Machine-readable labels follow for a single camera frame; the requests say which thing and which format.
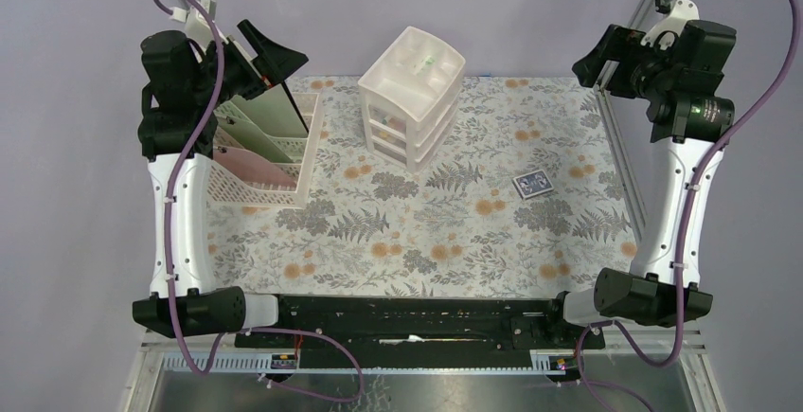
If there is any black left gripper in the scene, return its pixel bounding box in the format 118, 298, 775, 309
191, 19, 308, 109

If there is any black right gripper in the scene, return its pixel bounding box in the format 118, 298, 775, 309
570, 24, 677, 101

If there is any white binder folder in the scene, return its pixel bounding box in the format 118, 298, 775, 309
238, 84, 309, 138

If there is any green clipboard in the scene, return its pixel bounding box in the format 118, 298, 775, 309
214, 84, 309, 164

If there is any pink clipboard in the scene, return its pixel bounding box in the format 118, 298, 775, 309
213, 147, 296, 188

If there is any white plastic drawer organizer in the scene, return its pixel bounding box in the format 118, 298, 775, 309
358, 26, 466, 173

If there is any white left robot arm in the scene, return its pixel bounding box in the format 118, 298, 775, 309
132, 20, 308, 347

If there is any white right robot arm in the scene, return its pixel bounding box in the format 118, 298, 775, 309
543, 20, 737, 348

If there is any blue playing card box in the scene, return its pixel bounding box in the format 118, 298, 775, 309
511, 170, 554, 200

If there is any white perforated file rack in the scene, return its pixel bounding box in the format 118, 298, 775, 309
207, 88, 324, 209

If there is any floral patterned table mat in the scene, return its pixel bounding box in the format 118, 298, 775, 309
206, 77, 636, 298

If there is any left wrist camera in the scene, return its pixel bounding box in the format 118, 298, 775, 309
170, 0, 217, 50

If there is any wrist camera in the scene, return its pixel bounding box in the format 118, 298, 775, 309
170, 0, 217, 50
640, 0, 699, 50

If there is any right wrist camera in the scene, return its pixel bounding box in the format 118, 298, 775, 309
640, 0, 699, 50

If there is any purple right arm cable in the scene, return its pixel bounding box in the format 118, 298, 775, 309
574, 0, 803, 412

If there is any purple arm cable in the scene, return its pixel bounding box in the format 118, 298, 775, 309
574, 0, 803, 412
152, 0, 366, 404

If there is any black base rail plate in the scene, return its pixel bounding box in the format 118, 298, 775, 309
235, 295, 582, 370

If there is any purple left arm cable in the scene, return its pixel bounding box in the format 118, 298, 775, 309
152, 0, 366, 404

